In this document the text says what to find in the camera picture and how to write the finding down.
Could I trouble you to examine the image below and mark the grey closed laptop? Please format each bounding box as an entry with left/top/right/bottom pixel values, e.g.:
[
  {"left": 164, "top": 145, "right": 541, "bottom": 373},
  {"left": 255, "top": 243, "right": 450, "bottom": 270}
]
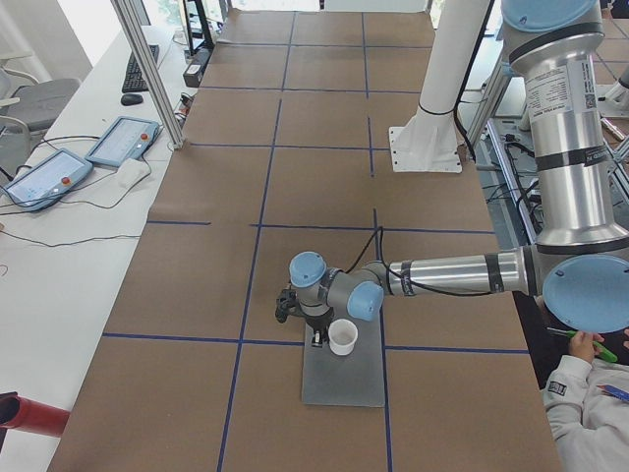
[{"left": 302, "top": 309, "right": 385, "bottom": 407}]

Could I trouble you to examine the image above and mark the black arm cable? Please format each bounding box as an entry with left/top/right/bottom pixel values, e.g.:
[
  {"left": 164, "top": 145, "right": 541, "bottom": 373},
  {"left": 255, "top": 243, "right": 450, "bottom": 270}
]
[{"left": 341, "top": 225, "right": 492, "bottom": 297}]

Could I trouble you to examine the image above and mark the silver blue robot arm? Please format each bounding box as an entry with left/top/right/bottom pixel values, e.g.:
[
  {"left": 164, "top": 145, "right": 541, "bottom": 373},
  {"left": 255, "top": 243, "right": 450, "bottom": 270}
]
[{"left": 275, "top": 1, "right": 628, "bottom": 346}]

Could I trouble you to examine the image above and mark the white folded cloth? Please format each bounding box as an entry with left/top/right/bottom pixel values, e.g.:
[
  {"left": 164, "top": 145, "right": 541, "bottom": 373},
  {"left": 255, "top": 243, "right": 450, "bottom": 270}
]
[{"left": 115, "top": 159, "right": 150, "bottom": 190}]

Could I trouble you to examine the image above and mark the grey office chair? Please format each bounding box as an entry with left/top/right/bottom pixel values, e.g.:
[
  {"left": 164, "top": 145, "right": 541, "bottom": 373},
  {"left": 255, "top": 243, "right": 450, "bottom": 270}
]
[{"left": 1, "top": 51, "right": 81, "bottom": 157}]

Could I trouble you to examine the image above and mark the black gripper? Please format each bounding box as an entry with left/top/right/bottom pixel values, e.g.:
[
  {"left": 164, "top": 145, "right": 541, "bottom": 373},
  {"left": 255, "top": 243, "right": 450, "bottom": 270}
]
[{"left": 305, "top": 312, "right": 334, "bottom": 348}]

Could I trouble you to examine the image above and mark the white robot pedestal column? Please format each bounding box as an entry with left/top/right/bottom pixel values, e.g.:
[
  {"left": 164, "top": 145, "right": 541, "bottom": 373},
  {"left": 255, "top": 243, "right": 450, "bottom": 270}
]
[{"left": 389, "top": 0, "right": 493, "bottom": 173}]

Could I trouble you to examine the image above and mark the red cylinder tube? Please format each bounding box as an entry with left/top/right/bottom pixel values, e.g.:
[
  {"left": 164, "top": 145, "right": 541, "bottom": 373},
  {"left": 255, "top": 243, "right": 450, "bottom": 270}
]
[{"left": 1, "top": 391, "right": 70, "bottom": 438}]

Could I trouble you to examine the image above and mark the green pen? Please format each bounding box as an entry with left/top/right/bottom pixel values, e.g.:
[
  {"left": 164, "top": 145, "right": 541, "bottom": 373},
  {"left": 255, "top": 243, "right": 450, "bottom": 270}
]
[{"left": 546, "top": 327, "right": 618, "bottom": 363}]

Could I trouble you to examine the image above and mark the near blue teach pendant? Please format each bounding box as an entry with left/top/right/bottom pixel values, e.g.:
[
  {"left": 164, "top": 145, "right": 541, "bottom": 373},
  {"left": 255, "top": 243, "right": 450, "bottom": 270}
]
[{"left": 2, "top": 148, "right": 93, "bottom": 211}]

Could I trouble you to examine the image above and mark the black keyboard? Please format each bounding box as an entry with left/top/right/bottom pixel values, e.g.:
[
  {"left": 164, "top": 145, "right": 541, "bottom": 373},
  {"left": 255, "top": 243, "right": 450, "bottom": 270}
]
[{"left": 121, "top": 53, "right": 148, "bottom": 93}]

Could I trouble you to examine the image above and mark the seated person's hand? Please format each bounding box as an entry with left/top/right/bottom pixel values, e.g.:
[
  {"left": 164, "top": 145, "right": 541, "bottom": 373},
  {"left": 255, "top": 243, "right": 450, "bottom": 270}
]
[{"left": 568, "top": 331, "right": 604, "bottom": 364}]

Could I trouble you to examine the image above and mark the far blue teach pendant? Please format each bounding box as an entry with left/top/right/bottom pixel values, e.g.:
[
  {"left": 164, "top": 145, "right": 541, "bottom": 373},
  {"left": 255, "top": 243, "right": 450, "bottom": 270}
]
[{"left": 86, "top": 116, "right": 159, "bottom": 167}]

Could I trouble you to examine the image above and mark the blue teach pendant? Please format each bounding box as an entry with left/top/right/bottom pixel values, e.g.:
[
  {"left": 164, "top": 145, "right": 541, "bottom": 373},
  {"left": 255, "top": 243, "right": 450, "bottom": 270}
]
[
  {"left": 86, "top": 116, "right": 159, "bottom": 167},
  {"left": 2, "top": 148, "right": 93, "bottom": 211}
]

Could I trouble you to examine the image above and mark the aluminium frame post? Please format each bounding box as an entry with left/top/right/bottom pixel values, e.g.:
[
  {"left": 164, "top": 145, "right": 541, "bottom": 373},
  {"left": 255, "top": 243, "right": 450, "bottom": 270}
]
[{"left": 111, "top": 0, "right": 184, "bottom": 149}]

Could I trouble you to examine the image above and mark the black computer mouse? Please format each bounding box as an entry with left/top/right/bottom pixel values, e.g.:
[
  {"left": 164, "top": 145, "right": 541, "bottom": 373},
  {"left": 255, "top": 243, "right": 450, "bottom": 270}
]
[{"left": 120, "top": 92, "right": 143, "bottom": 106}]

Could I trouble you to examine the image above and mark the white ceramic cup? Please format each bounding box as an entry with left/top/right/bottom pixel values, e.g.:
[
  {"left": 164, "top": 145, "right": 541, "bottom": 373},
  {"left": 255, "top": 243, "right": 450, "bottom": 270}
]
[{"left": 328, "top": 319, "right": 359, "bottom": 356}]

